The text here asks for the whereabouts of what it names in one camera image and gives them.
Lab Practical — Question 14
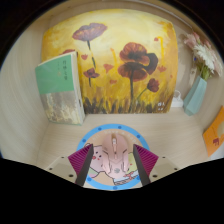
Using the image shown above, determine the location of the round blue-rimmed cartoon mouse pad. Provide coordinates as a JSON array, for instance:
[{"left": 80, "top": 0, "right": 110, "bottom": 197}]
[{"left": 76, "top": 123, "right": 151, "bottom": 192}]

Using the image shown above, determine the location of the yellow poppy flower painting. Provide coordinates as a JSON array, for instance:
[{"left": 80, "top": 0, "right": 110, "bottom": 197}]
[{"left": 40, "top": 8, "right": 179, "bottom": 115}]

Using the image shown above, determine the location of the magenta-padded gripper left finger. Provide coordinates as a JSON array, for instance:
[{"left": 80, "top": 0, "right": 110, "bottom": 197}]
[{"left": 46, "top": 143, "right": 95, "bottom": 187}]

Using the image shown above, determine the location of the teal faceted vase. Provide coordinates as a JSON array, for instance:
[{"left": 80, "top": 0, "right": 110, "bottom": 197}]
[{"left": 182, "top": 75, "right": 208, "bottom": 117}]

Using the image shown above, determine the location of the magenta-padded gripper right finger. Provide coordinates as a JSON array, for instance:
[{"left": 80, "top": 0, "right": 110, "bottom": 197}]
[{"left": 132, "top": 143, "right": 181, "bottom": 186}]

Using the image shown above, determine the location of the white power strip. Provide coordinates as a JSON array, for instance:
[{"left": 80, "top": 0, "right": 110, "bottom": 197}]
[{"left": 170, "top": 91, "right": 185, "bottom": 108}]

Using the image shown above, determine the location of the pink computer mouse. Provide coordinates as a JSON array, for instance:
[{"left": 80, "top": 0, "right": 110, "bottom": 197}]
[{"left": 101, "top": 133, "right": 130, "bottom": 177}]

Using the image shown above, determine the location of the green-covered book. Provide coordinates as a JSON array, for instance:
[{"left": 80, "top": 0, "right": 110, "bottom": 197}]
[{"left": 34, "top": 59, "right": 86, "bottom": 126}]

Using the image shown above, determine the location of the orange booklet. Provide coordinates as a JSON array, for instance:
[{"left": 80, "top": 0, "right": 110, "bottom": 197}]
[{"left": 202, "top": 105, "right": 224, "bottom": 158}]

